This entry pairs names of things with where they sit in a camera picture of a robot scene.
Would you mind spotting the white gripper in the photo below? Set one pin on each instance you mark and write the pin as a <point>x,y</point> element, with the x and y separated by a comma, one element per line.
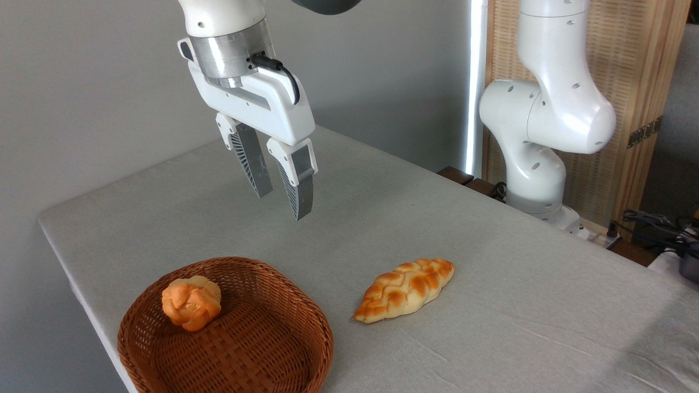
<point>278,114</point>

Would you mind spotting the round orange bun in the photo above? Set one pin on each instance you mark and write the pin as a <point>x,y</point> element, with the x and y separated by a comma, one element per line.
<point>191,305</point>

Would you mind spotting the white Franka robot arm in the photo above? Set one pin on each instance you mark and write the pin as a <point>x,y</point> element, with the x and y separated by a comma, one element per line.
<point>557,109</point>

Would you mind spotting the braided golden bread loaf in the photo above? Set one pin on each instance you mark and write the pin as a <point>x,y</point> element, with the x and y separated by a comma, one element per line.
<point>404,289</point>

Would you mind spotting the brown wicker basket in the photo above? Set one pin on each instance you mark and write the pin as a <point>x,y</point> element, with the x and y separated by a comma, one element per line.
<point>262,349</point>

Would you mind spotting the dark brown wooden block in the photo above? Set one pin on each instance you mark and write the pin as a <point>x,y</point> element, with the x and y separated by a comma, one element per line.
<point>483,188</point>
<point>456,174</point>

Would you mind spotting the white vertical light strip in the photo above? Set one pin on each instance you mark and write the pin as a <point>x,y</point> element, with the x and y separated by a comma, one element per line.
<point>476,82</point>

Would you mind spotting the grey tablecloth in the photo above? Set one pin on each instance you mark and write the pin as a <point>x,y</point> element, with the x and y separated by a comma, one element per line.
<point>519,327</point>

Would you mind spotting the white power strip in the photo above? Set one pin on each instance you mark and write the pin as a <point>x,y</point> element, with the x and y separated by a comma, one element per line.
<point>600,239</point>

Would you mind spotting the dark metal screen hinge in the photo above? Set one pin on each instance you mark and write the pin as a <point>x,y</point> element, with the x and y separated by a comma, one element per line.
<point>644,132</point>

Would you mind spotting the grey metal pot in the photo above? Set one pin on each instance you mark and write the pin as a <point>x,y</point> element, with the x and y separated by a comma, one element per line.
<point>691,268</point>

